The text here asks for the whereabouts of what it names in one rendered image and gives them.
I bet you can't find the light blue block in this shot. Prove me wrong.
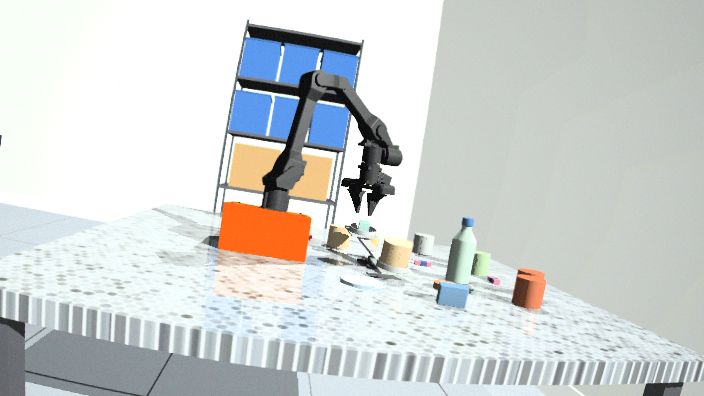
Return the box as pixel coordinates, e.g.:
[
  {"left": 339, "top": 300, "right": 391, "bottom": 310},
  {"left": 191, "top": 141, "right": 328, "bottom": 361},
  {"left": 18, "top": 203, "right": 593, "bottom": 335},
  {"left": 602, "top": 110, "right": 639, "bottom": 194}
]
[{"left": 436, "top": 281, "right": 469, "bottom": 308}]

